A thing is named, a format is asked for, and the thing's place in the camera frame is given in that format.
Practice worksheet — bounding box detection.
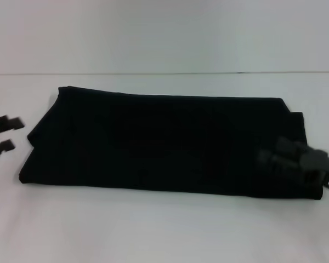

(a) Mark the black t-shirt with FREE print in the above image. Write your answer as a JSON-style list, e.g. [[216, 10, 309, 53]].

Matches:
[[18, 86, 325, 201]]

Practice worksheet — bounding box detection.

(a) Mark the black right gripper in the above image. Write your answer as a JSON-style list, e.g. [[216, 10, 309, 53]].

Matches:
[[257, 136, 329, 193]]

